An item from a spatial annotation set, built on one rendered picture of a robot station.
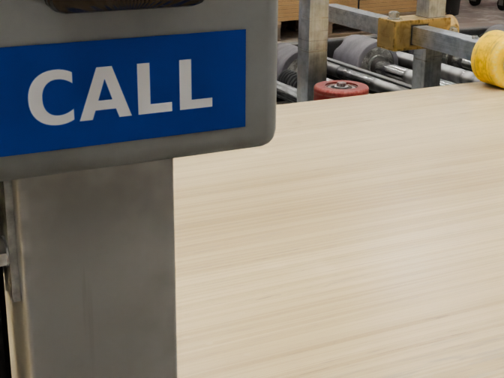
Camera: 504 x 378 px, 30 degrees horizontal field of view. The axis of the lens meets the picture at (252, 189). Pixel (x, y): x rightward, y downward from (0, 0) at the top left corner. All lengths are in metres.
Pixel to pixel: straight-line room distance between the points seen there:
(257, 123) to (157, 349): 0.06
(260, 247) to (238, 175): 0.20
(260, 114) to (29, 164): 0.05
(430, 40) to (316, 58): 0.19
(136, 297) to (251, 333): 0.45
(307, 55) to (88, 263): 1.31
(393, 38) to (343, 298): 0.92
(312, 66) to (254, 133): 1.32
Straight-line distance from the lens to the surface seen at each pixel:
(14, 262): 0.21
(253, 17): 0.19
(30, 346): 0.21
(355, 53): 2.06
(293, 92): 1.76
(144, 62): 0.18
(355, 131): 1.17
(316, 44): 1.51
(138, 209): 0.21
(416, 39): 1.59
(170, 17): 0.18
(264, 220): 0.86
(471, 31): 2.38
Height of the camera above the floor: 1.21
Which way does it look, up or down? 19 degrees down
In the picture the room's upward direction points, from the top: straight up
